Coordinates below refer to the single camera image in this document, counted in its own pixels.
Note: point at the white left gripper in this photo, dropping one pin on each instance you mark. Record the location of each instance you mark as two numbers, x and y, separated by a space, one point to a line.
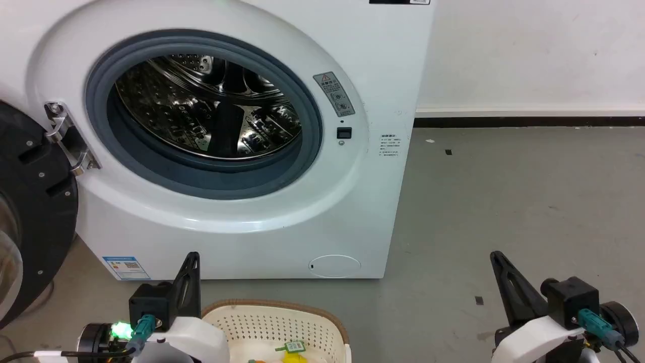
196 340

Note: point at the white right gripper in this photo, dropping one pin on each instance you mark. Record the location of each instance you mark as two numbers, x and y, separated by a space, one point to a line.
534 340

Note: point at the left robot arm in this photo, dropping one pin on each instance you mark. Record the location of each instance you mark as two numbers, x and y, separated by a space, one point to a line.
98 343

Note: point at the yellow green item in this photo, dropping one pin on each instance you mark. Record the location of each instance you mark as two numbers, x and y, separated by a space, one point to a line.
292 358

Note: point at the black washing machine door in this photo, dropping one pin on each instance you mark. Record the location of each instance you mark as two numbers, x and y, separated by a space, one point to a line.
43 201

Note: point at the stainless steel washing machine drum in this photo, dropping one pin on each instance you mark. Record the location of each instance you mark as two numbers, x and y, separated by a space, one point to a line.
171 111

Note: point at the black device with white label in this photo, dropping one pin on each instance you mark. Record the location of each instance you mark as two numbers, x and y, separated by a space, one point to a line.
398 1

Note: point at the cream perforated laundry basket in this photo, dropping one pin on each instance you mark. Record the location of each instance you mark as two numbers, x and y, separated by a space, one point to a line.
252 327

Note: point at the blue energy label sticker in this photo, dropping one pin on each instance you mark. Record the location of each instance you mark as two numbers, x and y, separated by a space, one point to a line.
127 268

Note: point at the green tag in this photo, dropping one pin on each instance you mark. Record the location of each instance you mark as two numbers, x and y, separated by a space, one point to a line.
292 347

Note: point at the grey rubber door gasket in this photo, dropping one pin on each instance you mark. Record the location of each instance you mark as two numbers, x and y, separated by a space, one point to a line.
201 177

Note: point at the round white filter cover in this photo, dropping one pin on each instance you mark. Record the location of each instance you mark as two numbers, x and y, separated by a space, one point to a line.
335 265

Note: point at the white front-load washing machine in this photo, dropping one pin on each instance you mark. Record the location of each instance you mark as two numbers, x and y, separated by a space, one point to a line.
352 201

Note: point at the chrome door hinge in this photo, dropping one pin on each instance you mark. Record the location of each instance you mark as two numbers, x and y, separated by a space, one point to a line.
69 141

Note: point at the black door latch socket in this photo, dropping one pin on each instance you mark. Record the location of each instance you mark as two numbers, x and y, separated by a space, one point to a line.
344 133

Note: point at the grey warning sticker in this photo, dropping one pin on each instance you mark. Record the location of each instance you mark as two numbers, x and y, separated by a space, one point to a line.
333 95

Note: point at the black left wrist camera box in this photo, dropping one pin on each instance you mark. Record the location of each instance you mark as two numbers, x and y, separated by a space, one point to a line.
151 302

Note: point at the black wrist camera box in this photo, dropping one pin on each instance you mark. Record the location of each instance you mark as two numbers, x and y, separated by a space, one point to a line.
572 295
151 302

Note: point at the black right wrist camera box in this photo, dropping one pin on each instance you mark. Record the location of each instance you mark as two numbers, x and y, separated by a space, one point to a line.
572 295

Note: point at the black wall baseboard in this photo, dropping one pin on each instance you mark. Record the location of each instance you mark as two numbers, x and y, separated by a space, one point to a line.
529 121

